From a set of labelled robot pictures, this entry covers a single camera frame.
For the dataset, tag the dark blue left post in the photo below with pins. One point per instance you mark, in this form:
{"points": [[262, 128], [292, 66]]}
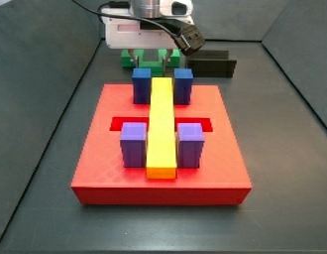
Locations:
{"points": [[142, 76]]}

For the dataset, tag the green U-shaped block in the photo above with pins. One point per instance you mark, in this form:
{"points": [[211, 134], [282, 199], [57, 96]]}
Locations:
{"points": [[158, 66]]}

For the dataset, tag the purple right post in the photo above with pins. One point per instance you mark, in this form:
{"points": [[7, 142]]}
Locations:
{"points": [[191, 140]]}

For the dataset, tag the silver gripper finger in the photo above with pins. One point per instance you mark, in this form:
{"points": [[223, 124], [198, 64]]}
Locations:
{"points": [[167, 57]]}

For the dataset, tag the purple post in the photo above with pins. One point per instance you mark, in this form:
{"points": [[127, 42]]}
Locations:
{"points": [[191, 140], [134, 144]]}

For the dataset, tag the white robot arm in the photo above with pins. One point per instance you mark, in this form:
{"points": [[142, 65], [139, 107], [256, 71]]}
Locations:
{"points": [[166, 14]]}

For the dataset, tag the dark blue right post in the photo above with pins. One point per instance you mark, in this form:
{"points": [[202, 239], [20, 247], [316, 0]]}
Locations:
{"points": [[183, 86]]}

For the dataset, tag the dark blue post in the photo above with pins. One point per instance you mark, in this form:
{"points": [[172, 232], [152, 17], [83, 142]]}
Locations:
{"points": [[183, 86], [142, 76]]}

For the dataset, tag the black fixture bracket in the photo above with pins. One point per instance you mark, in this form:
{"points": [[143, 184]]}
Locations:
{"points": [[211, 63]]}

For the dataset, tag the purple left post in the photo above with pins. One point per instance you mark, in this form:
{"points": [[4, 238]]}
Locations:
{"points": [[134, 144]]}

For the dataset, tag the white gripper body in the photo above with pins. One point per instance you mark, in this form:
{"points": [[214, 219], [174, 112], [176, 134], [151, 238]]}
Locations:
{"points": [[127, 34]]}

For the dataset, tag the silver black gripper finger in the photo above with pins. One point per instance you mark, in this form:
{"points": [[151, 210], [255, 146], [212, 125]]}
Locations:
{"points": [[134, 57]]}

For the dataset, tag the red base board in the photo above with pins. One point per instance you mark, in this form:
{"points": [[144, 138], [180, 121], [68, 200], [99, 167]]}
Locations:
{"points": [[104, 182]]}

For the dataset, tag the yellow long bar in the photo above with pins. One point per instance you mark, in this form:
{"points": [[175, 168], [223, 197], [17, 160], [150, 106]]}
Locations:
{"points": [[162, 162]]}

